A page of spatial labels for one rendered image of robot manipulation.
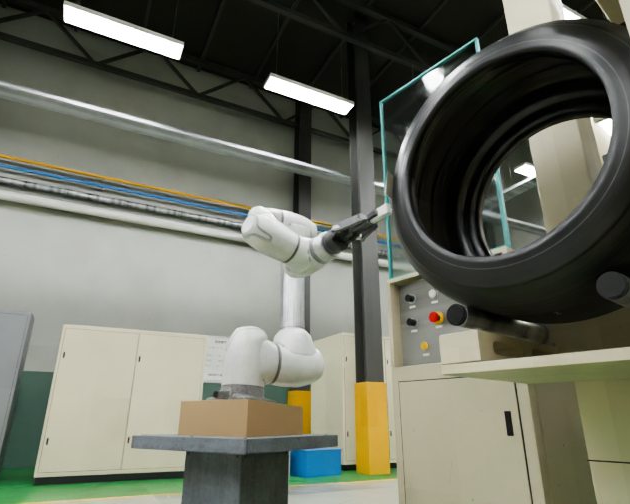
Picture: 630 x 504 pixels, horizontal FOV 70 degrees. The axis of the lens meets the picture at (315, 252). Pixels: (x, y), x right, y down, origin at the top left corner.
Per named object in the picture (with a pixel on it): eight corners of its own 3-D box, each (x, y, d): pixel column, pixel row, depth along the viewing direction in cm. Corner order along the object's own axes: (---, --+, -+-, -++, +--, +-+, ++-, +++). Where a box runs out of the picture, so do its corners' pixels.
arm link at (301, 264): (331, 271, 144) (298, 254, 137) (300, 288, 154) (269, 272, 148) (333, 244, 150) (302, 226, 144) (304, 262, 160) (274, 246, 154)
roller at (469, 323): (550, 334, 109) (537, 347, 111) (536, 321, 112) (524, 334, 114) (469, 313, 88) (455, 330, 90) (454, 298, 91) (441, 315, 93)
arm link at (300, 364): (260, 388, 174) (310, 393, 184) (279, 380, 162) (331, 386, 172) (266, 218, 210) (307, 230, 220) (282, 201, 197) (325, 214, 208)
